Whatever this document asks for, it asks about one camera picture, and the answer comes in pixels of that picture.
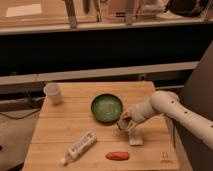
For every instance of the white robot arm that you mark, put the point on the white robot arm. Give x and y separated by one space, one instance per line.
167 102

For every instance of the white sponge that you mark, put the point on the white sponge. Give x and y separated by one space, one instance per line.
135 138

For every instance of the white paper cup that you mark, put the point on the white paper cup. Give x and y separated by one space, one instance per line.
52 91

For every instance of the white tube bottle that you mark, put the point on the white tube bottle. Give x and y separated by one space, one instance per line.
77 149

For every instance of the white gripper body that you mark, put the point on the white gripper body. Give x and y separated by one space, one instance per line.
141 112

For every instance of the orange toy carrot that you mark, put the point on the orange toy carrot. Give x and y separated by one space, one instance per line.
117 156

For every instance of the green bowl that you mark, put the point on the green bowl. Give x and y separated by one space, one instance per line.
106 108

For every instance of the dark chair back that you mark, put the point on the dark chair back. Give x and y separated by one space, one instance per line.
197 95

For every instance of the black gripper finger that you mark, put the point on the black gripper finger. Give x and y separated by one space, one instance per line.
124 117
131 125

